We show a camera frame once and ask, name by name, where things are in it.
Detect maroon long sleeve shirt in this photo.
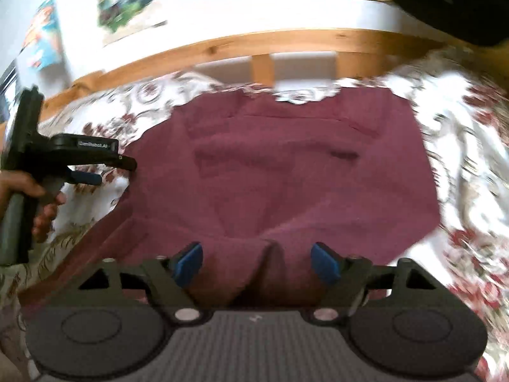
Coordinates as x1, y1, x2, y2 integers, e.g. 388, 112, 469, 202
20, 88, 441, 307

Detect blue red wall poster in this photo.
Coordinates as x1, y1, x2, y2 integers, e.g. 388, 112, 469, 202
20, 0, 63, 71

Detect white floral bedspread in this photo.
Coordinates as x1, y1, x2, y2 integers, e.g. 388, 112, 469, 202
1, 50, 508, 381

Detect pine wood bed frame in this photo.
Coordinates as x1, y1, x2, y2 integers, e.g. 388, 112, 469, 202
40, 29, 445, 122

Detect person's left hand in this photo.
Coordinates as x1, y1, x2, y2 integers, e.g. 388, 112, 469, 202
0, 168, 68, 244

